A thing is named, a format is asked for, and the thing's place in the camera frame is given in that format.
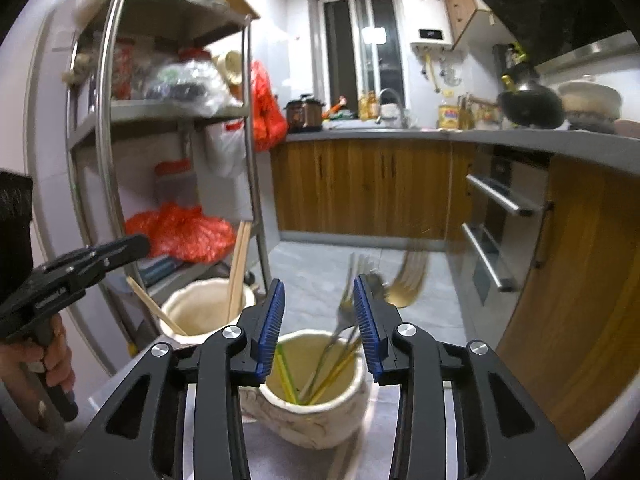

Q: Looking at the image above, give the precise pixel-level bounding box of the stainless built-in oven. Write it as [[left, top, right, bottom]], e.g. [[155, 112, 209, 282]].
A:
[[460, 145, 551, 306]]

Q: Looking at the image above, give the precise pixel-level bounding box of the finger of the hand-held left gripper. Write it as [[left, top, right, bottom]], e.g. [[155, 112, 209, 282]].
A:
[[59, 234, 152, 287]]

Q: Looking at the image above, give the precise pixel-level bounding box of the yellow cooking oil bottle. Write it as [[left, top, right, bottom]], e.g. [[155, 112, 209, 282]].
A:
[[437, 97, 461, 131]]

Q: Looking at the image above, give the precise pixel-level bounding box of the black wok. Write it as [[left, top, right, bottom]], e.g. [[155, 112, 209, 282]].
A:
[[497, 77, 566, 130]]

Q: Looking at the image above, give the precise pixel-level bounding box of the wooden chopstick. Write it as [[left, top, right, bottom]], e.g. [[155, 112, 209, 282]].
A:
[[126, 276, 189, 337], [235, 220, 252, 311], [227, 222, 247, 323]]

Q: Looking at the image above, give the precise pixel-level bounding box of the cream ceramic utensil jar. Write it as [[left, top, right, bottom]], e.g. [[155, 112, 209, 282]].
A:
[[240, 329, 371, 451], [160, 280, 258, 346]]

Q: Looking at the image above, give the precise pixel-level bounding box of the dark red rice cooker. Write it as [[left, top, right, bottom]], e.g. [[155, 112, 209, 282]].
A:
[[285, 94, 323, 133]]

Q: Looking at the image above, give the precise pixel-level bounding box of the wooden kitchen cabinet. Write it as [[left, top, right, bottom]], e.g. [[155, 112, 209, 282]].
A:
[[270, 137, 640, 441]]

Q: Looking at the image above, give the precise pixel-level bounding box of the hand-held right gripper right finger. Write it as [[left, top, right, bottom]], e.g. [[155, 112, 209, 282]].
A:
[[352, 274, 587, 480]]

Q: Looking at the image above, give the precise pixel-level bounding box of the wooden wall cabinet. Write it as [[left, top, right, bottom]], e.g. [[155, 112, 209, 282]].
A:
[[440, 0, 501, 51]]

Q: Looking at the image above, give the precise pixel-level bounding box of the hanging red plastic bag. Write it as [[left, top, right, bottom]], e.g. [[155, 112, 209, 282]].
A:
[[250, 60, 290, 153]]

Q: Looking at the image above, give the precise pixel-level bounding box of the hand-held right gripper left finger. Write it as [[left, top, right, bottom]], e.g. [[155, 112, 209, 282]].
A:
[[64, 279, 287, 480]]

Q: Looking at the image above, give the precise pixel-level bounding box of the kitchen window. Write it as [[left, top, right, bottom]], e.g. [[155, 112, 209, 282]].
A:
[[312, 0, 408, 111]]

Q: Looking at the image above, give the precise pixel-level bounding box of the white plastic bag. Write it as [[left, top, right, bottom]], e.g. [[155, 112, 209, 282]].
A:
[[205, 120, 248, 178]]

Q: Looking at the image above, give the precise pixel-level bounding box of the silver fork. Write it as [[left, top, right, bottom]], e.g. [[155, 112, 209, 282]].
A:
[[300, 252, 373, 401]]

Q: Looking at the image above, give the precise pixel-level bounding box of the clear plastic bag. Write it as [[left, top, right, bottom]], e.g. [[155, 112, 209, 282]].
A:
[[145, 60, 241, 116]]

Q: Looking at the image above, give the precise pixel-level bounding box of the white pot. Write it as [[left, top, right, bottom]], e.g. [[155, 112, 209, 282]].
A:
[[557, 77, 623, 133]]

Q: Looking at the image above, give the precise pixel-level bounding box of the person's left hand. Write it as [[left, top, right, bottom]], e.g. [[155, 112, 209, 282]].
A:
[[0, 327, 77, 411]]

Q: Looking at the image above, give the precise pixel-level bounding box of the metal shelf rack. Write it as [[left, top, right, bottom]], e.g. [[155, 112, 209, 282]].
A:
[[62, 0, 273, 376]]

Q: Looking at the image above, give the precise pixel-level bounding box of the black range hood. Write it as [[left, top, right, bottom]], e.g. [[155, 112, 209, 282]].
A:
[[467, 0, 640, 68]]

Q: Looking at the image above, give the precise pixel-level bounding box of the white water heater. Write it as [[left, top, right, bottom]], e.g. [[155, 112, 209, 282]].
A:
[[400, 0, 456, 51]]

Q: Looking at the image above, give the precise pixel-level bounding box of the metal faucet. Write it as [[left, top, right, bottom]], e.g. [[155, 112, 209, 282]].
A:
[[377, 87, 408, 126]]

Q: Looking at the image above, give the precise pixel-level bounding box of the red-lid plastic container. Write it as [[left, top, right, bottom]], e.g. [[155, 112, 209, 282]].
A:
[[152, 160, 196, 208]]

